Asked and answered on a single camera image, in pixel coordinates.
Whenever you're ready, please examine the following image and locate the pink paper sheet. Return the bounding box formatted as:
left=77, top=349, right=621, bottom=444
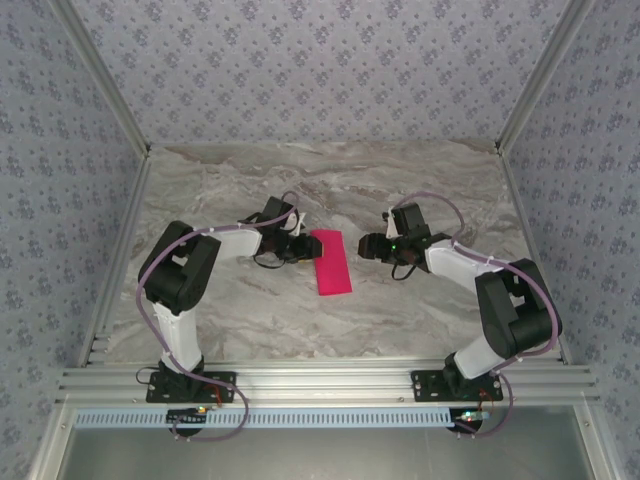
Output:
left=309, top=229, right=354, bottom=297

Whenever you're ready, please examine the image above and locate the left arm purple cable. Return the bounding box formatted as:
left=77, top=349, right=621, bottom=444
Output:
left=135, top=191, right=301, bottom=444

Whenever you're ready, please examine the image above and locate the aluminium frame post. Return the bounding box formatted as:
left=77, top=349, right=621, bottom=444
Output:
left=494, top=0, right=599, bottom=154
left=49, top=0, right=152, bottom=157

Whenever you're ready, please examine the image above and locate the gripper thin black cable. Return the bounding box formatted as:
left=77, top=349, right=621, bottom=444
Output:
left=252, top=252, right=290, bottom=271
left=389, top=259, right=417, bottom=281

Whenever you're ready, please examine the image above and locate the left black controller board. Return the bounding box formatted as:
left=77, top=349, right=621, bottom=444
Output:
left=166, top=407, right=209, bottom=429

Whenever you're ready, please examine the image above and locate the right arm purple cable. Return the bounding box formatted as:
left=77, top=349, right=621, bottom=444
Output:
left=389, top=193, right=562, bottom=439

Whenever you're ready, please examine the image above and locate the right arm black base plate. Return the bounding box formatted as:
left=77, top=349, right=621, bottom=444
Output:
left=410, top=368, right=504, bottom=403

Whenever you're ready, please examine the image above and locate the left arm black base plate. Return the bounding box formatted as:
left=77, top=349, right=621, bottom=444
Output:
left=145, top=370, right=237, bottom=404

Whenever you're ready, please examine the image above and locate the grey metal sheet panel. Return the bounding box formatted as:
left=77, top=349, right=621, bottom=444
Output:
left=29, top=404, right=621, bottom=480

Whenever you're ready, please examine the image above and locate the aluminium side rail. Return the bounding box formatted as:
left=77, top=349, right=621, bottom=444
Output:
left=499, top=149, right=571, bottom=366
left=77, top=152, right=154, bottom=369

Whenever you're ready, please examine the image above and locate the left gripper thin black cable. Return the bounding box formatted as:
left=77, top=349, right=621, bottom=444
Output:
left=252, top=252, right=290, bottom=271

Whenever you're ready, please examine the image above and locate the light blue slotted cable duct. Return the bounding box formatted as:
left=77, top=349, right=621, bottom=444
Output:
left=74, top=408, right=494, bottom=429

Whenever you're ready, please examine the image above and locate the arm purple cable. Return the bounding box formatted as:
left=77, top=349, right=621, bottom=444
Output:
left=135, top=191, right=301, bottom=444
left=389, top=193, right=562, bottom=439

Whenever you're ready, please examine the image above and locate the aluminium mounting rail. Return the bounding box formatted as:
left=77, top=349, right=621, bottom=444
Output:
left=54, top=364, right=601, bottom=405

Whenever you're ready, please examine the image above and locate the right black controller board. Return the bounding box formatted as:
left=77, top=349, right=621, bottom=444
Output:
left=452, top=408, right=494, bottom=432

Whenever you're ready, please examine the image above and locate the right gripper thin black cable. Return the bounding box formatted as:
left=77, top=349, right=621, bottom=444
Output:
left=389, top=259, right=417, bottom=281

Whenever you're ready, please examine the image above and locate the black controller board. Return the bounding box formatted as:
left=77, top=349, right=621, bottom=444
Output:
left=452, top=408, right=494, bottom=432
left=166, top=407, right=209, bottom=429

